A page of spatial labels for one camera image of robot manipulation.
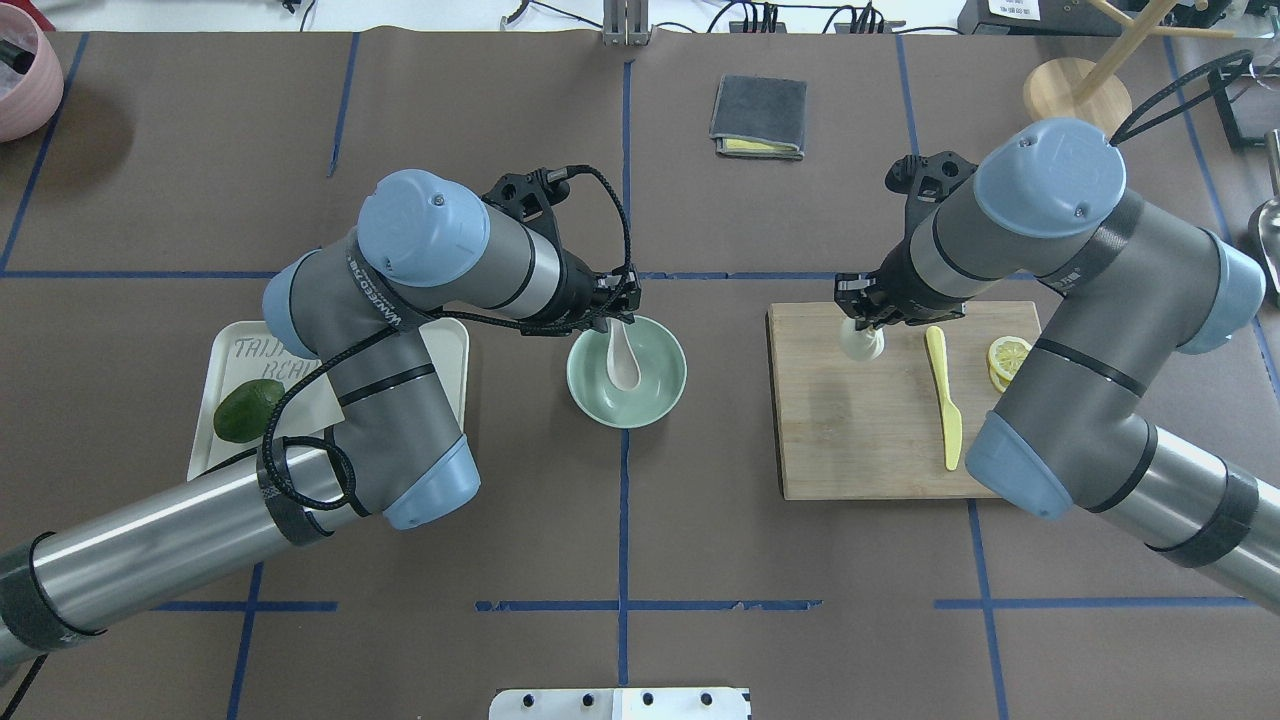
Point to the wooden stand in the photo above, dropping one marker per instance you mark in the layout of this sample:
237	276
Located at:
1088	90

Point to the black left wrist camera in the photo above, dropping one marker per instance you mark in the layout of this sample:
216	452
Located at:
530	198

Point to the white bun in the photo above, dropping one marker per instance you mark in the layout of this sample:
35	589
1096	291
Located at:
860	344

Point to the green ceramic bowl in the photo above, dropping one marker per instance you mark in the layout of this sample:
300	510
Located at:
663	366

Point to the lemon slice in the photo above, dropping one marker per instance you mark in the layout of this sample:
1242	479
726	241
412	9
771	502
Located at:
1006	354
997	381

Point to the white paper sheet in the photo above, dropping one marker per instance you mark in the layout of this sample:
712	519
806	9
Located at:
285	385

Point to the metal scoop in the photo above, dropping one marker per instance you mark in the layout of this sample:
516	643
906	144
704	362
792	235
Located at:
1264	225

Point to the wooden cutting board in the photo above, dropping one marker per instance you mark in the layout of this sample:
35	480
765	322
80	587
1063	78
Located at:
856	431

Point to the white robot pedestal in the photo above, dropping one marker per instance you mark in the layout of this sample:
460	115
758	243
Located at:
716	702

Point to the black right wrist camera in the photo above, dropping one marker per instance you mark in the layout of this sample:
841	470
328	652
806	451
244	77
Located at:
926	181

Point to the white plastic tray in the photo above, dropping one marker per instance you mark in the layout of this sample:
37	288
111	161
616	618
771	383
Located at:
446	340

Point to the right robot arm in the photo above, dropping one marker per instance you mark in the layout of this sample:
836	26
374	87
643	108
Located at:
1137	285

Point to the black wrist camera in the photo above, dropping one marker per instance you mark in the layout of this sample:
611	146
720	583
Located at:
530	198
926	181

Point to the pink bowl with ice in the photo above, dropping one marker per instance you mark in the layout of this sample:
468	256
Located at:
28	100

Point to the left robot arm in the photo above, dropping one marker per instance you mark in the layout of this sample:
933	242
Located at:
369	431

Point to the white ceramic spoon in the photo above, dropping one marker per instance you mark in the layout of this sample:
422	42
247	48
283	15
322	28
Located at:
621	365

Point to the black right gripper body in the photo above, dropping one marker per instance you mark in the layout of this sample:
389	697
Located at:
898	293

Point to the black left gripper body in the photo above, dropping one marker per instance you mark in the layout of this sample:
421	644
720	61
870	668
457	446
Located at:
576	290

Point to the yellow plastic knife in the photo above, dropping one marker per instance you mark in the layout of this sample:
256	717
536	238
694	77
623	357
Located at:
951	419

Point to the green avocado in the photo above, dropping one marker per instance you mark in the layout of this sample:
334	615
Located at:
243	415

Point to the dark folded cloth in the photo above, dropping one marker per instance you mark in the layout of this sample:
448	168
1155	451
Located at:
760	117

